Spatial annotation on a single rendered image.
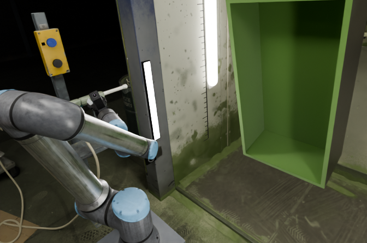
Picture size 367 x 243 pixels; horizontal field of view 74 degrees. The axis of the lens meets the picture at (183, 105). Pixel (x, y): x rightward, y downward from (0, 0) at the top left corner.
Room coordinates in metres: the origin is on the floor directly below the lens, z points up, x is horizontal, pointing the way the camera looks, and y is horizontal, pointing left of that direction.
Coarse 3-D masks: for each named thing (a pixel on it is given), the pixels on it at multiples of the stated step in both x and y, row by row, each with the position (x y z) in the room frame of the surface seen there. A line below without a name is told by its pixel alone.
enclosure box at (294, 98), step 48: (240, 0) 1.39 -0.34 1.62; (288, 0) 1.21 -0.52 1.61; (336, 0) 1.38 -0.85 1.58; (240, 48) 1.57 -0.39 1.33; (288, 48) 1.61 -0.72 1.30; (336, 48) 1.40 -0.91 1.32; (240, 96) 1.58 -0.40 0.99; (288, 96) 1.66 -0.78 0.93; (336, 96) 1.10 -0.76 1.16; (288, 144) 1.63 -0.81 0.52; (336, 144) 1.25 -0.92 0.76
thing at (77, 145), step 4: (72, 144) 1.45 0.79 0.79; (76, 144) 1.45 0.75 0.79; (80, 144) 1.45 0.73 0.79; (84, 144) 1.44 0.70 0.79; (76, 148) 1.40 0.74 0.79; (100, 148) 1.38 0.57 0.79; (104, 148) 1.38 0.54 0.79; (96, 152) 1.34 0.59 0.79; (84, 156) 1.30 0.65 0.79; (88, 156) 1.30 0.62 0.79
